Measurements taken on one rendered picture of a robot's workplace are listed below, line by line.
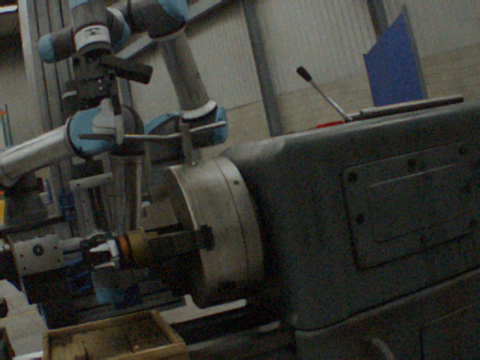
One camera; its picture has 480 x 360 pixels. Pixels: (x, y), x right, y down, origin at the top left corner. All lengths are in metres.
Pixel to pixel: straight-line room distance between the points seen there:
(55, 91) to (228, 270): 1.05
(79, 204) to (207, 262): 0.84
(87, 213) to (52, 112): 0.36
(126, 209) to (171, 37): 0.50
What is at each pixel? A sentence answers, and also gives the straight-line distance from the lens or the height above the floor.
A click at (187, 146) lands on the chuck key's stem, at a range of 1.32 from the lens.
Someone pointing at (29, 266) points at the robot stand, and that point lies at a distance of 1.71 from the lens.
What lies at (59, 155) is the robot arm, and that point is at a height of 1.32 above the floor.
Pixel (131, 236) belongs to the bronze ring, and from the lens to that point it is 1.32.
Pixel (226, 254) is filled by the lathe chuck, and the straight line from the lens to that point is 1.23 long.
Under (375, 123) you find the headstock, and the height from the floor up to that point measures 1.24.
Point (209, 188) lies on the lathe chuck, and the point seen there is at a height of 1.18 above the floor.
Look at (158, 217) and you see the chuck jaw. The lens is 1.37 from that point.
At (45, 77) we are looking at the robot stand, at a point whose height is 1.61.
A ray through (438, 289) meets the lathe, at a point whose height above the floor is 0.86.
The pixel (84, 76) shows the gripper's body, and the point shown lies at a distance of 1.24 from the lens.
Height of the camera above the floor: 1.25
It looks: 3 degrees down
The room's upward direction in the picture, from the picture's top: 11 degrees counter-clockwise
